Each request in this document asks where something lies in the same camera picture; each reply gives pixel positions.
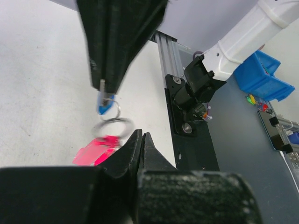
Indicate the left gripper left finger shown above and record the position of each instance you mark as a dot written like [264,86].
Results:
[125,161]

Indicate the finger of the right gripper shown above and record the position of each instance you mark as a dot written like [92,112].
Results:
[94,16]
[131,24]

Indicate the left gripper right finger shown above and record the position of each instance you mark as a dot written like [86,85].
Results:
[151,159]

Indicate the pink keychain charm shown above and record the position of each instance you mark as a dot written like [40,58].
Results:
[97,151]

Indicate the silver keyring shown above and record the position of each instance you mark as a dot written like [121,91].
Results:
[128,125]

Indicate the blue capped key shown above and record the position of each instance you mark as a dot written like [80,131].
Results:
[104,102]

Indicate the silver key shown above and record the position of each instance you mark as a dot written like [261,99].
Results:
[102,85]

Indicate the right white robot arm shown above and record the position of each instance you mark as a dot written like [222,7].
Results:
[266,19]

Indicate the black electronics box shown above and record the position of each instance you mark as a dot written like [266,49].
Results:
[275,134]

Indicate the blue plastic bin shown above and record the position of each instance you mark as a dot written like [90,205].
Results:
[256,76]

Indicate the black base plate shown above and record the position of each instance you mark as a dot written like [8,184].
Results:
[192,144]

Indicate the aluminium front rail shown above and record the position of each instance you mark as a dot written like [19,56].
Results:
[174,57]

